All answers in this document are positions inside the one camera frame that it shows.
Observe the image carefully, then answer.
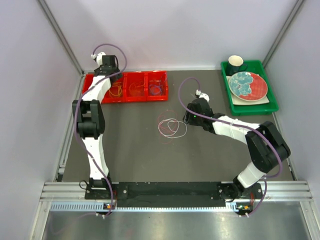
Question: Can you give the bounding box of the orange cable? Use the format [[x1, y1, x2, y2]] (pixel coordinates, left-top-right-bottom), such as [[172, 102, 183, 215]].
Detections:
[[128, 79, 146, 97]]

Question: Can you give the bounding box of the red compartment bin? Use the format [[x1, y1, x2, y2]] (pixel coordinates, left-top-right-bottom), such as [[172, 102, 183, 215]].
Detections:
[[82, 70, 169, 105]]

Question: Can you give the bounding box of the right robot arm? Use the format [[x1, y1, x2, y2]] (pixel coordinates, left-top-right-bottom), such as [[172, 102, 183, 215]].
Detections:
[[183, 90, 291, 198]]

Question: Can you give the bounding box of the dark green mug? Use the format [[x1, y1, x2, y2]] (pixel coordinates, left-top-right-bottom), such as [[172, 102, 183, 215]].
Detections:
[[225, 55, 248, 76]]

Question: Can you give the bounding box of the pink cable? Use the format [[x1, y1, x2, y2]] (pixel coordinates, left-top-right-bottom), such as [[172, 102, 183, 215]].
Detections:
[[156, 109, 179, 145]]

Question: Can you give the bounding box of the white square plate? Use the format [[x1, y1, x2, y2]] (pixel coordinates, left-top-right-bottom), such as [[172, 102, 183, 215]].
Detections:
[[226, 73, 271, 106]]

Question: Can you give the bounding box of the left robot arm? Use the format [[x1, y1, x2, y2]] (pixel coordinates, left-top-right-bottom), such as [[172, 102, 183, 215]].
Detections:
[[72, 52, 120, 200]]

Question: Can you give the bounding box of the yellow cable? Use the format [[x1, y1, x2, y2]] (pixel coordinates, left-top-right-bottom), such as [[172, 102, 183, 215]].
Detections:
[[107, 83, 124, 98]]

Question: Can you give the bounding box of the blue and red plate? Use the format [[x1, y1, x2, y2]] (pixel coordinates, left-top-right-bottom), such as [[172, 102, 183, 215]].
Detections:
[[228, 71, 269, 103]]

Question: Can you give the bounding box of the blue cable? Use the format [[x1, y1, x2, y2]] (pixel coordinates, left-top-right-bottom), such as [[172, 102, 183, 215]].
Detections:
[[147, 72, 168, 96]]

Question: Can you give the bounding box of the green plastic tray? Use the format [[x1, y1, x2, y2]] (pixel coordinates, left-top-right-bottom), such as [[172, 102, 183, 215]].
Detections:
[[220, 60, 279, 116]]

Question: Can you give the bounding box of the white cable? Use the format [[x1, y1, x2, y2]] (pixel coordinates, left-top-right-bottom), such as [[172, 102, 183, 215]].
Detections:
[[157, 117, 188, 139]]

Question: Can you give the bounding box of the grey cable duct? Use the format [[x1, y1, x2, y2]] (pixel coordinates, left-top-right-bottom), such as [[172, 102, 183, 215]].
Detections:
[[50, 202, 251, 213]]

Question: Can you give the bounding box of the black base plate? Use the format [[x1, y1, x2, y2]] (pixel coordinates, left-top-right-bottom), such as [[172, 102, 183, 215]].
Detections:
[[84, 181, 267, 201]]

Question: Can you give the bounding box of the aluminium frame rail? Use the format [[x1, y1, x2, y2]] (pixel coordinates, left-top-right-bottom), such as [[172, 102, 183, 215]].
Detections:
[[30, 181, 320, 240]]

